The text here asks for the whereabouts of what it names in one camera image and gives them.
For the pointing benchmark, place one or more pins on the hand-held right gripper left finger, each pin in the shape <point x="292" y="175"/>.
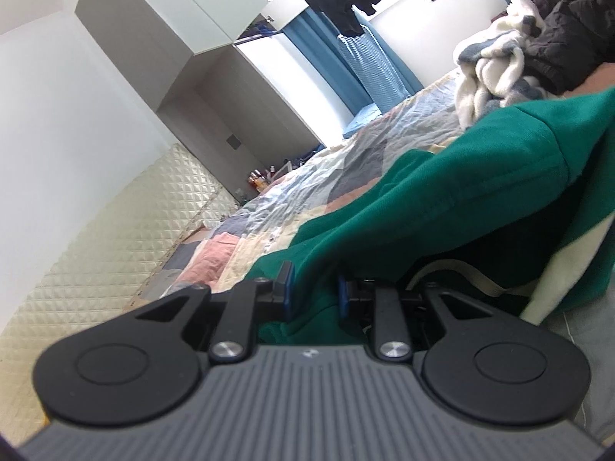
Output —
<point x="287" y="297"/>

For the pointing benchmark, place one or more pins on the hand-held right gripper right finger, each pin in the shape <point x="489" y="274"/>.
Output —
<point x="342" y="297"/>

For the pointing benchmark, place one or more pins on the green hoodie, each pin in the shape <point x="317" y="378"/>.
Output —
<point x="432" y="192"/>

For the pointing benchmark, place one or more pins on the patchwork quilt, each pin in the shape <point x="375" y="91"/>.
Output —
<point x="298" y="192"/>

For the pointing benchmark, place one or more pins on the group of bottles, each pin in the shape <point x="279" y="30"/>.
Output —
<point x="259" y="181"/>

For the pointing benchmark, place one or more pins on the light blue pillow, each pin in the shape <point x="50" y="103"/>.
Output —
<point x="363" y="120"/>

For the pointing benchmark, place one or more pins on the cream padded headboard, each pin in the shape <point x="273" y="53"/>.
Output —
<point x="96" y="249"/>

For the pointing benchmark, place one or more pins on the light blue mesh garment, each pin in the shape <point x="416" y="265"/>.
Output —
<point x="370" y="67"/>

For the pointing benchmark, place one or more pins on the blue curtain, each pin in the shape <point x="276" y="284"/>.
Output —
<point x="317" y="53"/>

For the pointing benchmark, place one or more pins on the white grey fleece blanket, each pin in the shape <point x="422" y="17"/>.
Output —
<point x="490" y="72"/>

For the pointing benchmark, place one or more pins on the white wardrobe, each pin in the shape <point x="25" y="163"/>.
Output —
<point x="158" y="5"/>

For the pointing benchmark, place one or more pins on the black puffer jacket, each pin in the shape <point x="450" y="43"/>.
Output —
<point x="576" y="33"/>

